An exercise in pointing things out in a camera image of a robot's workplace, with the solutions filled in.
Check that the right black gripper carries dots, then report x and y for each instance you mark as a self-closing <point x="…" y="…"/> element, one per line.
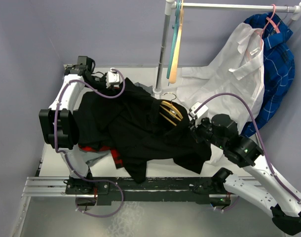
<point x="195" y="130"/>

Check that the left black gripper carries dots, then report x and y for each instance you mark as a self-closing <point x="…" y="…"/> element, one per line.
<point x="104" y="85"/>

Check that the yellow plastic hanger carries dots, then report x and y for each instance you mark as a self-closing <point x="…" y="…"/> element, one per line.
<point x="170" y="112"/>

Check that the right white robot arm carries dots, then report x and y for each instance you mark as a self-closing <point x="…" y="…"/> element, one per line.
<point x="281" y="202"/>

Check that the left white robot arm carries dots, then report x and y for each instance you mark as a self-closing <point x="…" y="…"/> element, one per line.
<point x="58" y="125"/>

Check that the white shirt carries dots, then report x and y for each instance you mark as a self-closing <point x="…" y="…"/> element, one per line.
<point x="236" y="74"/>

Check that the beige wooden hanger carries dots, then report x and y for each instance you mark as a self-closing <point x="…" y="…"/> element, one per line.
<point x="179" y="26"/>

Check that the red black plaid shirt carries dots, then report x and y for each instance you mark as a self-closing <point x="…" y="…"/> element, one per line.
<point x="114" y="153"/>

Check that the grey shirt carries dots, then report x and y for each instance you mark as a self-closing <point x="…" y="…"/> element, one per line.
<point x="91" y="157"/>

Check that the teal plastic hanger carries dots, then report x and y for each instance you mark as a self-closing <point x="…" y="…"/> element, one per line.
<point x="173" y="42"/>

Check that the blue plaid shirt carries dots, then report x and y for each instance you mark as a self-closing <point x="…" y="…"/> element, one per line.
<point x="278" y="61"/>

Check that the pink hanger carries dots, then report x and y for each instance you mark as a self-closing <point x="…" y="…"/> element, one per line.
<point x="264" y="27"/>

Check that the metal clothes rack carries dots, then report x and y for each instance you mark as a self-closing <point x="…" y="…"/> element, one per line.
<point x="170" y="5"/>

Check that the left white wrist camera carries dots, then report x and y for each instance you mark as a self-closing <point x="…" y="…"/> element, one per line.
<point x="112" y="78"/>

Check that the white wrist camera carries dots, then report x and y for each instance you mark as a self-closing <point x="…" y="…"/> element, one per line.
<point x="112" y="78"/>
<point x="197" y="112"/>

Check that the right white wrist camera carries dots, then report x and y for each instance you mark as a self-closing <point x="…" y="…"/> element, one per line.
<point x="197" y="112"/>

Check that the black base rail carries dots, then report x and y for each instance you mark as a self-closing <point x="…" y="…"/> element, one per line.
<point x="104" y="191"/>

